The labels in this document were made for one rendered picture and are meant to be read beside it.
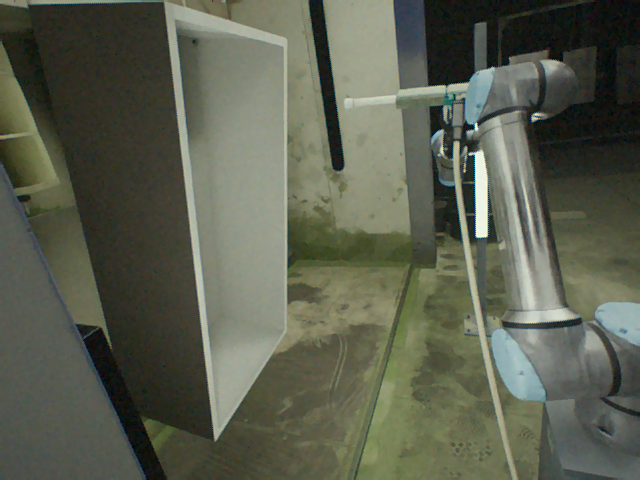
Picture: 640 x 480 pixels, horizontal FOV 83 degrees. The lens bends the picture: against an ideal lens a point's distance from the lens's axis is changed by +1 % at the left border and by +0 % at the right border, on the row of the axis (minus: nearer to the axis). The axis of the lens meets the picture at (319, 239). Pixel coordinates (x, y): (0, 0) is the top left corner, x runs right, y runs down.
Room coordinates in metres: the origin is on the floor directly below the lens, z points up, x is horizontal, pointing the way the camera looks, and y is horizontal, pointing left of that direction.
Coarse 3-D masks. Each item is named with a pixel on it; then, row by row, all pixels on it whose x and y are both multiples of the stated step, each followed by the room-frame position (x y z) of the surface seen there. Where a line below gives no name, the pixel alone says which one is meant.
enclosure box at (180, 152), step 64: (64, 64) 0.91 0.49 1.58; (128, 64) 0.85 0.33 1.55; (192, 64) 1.45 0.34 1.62; (256, 64) 1.41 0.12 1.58; (64, 128) 0.94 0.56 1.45; (128, 128) 0.87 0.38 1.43; (192, 128) 1.44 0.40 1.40; (256, 128) 1.43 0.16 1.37; (128, 192) 0.89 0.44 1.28; (192, 192) 0.85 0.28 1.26; (256, 192) 1.45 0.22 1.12; (128, 256) 0.92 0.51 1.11; (192, 256) 0.84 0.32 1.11; (256, 256) 1.47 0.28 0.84; (128, 320) 0.95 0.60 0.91; (192, 320) 0.87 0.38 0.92; (256, 320) 1.50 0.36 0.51; (128, 384) 0.99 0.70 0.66; (192, 384) 0.89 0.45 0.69
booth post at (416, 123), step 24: (408, 0) 2.73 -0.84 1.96; (408, 24) 2.73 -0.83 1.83; (408, 48) 2.73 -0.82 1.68; (408, 72) 2.74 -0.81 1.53; (408, 120) 2.75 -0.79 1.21; (408, 144) 2.75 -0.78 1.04; (408, 168) 2.76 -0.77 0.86; (408, 192) 2.76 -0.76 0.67; (432, 192) 2.78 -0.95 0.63; (432, 216) 2.70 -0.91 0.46; (432, 240) 2.70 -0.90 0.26; (432, 264) 2.70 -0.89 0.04
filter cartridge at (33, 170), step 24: (0, 48) 1.74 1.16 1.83; (0, 72) 1.68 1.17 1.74; (0, 96) 1.65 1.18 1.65; (0, 120) 1.62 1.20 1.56; (24, 120) 1.70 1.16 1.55; (0, 144) 1.60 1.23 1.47; (24, 144) 1.66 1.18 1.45; (24, 168) 1.63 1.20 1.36; (48, 168) 1.73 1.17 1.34; (24, 192) 1.59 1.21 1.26
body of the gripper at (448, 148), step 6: (450, 120) 1.21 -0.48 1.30; (444, 126) 1.22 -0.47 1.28; (450, 126) 1.20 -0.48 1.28; (444, 132) 1.18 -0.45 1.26; (450, 132) 1.17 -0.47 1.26; (462, 132) 1.16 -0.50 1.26; (444, 138) 1.20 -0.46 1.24; (450, 138) 1.17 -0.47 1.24; (462, 138) 1.16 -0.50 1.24; (444, 144) 1.21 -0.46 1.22; (450, 144) 1.19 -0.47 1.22; (462, 144) 1.25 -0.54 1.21; (444, 150) 1.25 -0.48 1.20; (450, 150) 1.23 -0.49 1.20; (462, 150) 1.23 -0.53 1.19; (450, 156) 1.22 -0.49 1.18
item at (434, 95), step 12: (384, 96) 1.27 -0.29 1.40; (396, 96) 1.24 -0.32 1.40; (408, 96) 1.22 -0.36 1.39; (420, 96) 1.20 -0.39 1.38; (432, 96) 1.18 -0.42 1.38; (444, 96) 1.17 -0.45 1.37; (456, 96) 1.16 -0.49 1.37; (348, 108) 1.31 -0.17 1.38; (396, 108) 1.25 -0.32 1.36; (456, 108) 1.12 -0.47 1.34; (456, 120) 1.09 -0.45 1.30; (456, 132) 1.06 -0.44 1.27
